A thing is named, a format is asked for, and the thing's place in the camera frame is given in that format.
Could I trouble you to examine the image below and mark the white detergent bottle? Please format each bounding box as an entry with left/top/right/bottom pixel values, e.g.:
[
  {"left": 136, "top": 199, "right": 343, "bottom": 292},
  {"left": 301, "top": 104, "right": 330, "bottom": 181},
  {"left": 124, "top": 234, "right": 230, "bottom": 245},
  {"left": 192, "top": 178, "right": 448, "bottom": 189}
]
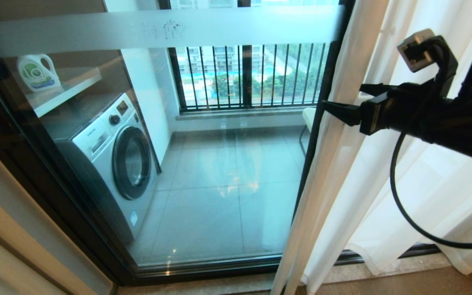
[{"left": 17, "top": 54, "right": 62, "bottom": 93}]

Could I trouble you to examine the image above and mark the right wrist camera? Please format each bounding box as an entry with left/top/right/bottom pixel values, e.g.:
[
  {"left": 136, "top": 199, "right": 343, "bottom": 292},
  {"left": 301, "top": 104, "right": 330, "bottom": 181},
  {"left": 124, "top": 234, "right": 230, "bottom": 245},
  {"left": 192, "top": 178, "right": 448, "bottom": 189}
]
[{"left": 397, "top": 28, "right": 458, "bottom": 98}]

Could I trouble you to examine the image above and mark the glass balcony sliding door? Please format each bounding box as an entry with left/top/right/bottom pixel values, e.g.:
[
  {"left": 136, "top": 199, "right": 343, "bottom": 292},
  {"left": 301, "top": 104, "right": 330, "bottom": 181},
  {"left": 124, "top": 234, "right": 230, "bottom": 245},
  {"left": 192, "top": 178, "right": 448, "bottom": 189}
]
[{"left": 0, "top": 0, "right": 356, "bottom": 286}]

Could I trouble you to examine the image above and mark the white chair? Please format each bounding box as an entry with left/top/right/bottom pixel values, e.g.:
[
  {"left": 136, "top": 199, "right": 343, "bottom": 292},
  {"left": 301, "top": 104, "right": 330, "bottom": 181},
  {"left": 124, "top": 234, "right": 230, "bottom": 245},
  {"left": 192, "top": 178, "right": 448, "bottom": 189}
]
[{"left": 299, "top": 107, "right": 318, "bottom": 157}]

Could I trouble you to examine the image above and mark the black balcony railing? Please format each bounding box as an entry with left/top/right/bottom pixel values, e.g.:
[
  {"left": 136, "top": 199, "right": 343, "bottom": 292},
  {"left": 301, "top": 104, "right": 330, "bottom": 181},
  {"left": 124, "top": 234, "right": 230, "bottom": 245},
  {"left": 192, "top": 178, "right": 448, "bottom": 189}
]
[{"left": 168, "top": 43, "right": 331, "bottom": 113}]

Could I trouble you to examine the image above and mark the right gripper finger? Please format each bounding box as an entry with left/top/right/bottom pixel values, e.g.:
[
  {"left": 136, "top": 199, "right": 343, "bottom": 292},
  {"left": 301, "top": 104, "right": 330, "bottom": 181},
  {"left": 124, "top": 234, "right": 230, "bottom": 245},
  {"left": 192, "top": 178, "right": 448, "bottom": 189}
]
[
  {"left": 359, "top": 83, "right": 393, "bottom": 98},
  {"left": 322, "top": 101, "right": 362, "bottom": 126}
]

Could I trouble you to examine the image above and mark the white washing machine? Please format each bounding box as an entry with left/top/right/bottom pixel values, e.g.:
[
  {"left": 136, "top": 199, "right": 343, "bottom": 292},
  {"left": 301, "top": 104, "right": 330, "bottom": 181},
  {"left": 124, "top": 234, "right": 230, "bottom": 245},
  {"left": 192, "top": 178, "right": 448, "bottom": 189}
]
[{"left": 53, "top": 92, "right": 159, "bottom": 246}]

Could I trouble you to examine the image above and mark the white sheer curtain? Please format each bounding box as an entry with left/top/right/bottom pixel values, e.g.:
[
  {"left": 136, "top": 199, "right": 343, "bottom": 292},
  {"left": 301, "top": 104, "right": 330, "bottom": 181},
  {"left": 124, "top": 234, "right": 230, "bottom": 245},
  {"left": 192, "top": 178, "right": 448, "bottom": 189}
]
[{"left": 270, "top": 0, "right": 472, "bottom": 295}]

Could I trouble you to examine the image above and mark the white wall shelf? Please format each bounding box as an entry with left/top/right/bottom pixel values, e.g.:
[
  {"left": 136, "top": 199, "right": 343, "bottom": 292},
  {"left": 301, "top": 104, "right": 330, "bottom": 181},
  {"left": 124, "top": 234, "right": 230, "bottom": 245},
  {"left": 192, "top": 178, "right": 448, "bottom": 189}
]
[{"left": 26, "top": 67, "right": 103, "bottom": 119}]

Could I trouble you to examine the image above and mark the black cable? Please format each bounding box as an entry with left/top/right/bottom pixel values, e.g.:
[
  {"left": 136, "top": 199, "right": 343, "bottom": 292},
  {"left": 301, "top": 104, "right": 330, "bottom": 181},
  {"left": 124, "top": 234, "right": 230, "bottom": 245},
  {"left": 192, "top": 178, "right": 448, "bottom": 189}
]
[{"left": 390, "top": 131, "right": 472, "bottom": 250}]

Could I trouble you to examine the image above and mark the round washing machine door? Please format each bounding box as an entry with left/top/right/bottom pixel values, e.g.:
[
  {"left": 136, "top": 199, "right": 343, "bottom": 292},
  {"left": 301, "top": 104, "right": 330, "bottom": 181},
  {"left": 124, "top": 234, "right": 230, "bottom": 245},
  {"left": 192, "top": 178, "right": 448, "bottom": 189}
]
[{"left": 112, "top": 126, "right": 153, "bottom": 201}]

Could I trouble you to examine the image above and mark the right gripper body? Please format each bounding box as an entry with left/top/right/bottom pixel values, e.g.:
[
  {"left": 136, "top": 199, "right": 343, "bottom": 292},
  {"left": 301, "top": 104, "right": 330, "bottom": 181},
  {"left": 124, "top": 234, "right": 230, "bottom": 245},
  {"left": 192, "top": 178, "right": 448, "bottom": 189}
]
[{"left": 359, "top": 83, "right": 442, "bottom": 142}]

